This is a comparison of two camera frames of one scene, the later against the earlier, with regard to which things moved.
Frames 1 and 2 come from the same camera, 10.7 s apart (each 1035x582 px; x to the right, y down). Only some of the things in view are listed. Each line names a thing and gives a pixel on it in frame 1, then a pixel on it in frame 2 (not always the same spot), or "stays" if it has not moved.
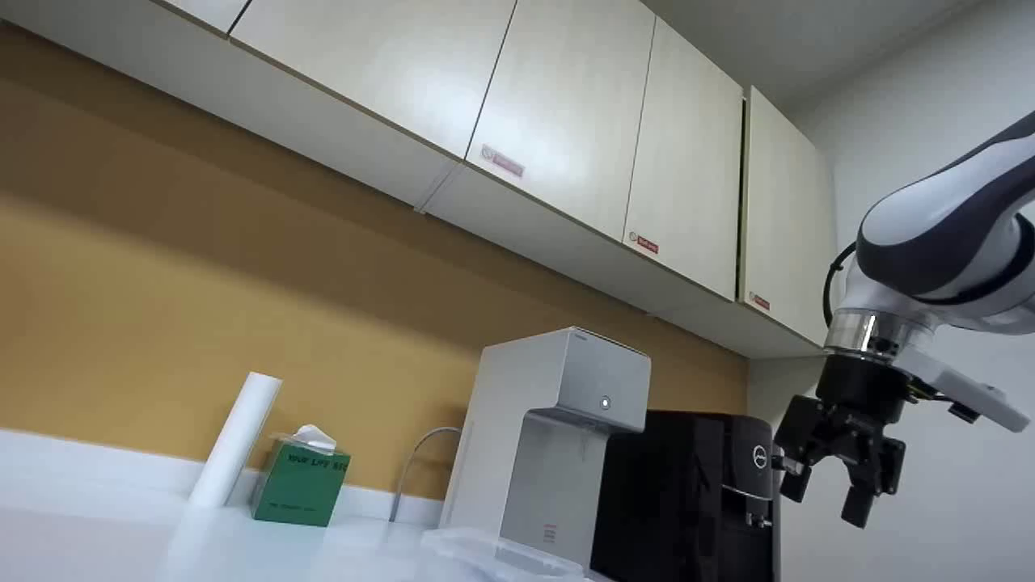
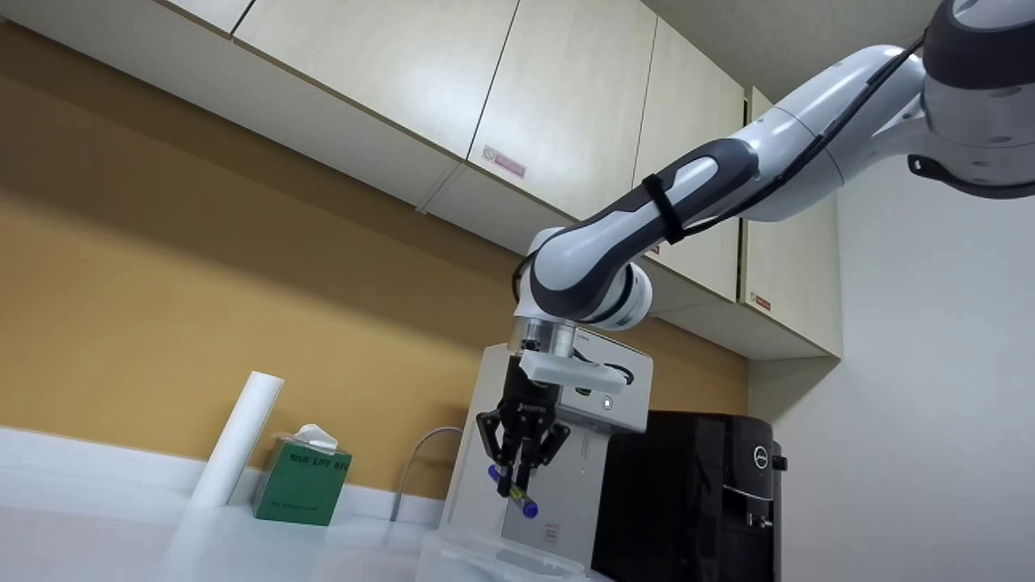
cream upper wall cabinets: [589, 129] stays
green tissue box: [302, 479] stays
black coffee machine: [688, 500] stays
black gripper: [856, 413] -> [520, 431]
